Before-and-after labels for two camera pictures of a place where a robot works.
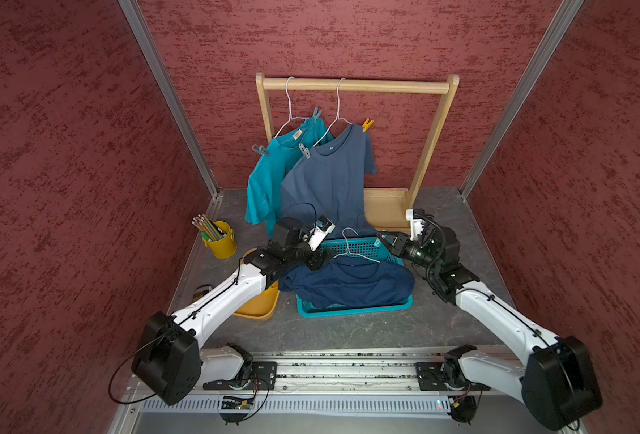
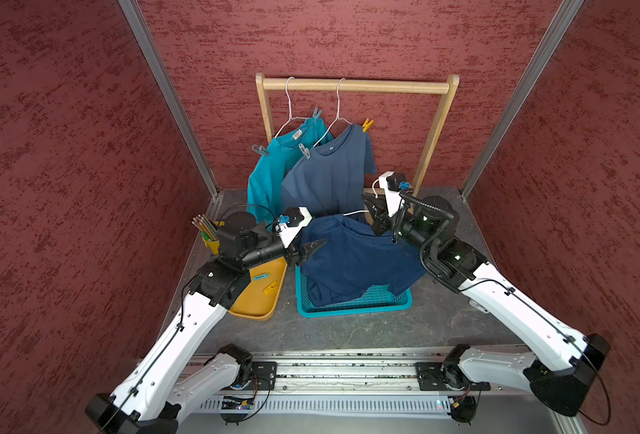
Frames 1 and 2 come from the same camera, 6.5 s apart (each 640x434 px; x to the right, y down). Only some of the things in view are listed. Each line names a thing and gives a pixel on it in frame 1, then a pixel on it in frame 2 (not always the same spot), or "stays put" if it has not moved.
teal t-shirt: (264, 197) stays put
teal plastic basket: (364, 248) to (375, 298)
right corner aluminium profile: (565, 14) stays put
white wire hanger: (350, 252) to (375, 195)
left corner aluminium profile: (137, 20) stays put
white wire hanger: (337, 118) stays put
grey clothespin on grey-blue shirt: (305, 150) stays put
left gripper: (318, 259) to (303, 253)
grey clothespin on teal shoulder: (260, 149) stays put
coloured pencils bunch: (210, 231) stays put
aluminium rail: (352, 382) stays put
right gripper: (398, 242) to (379, 217)
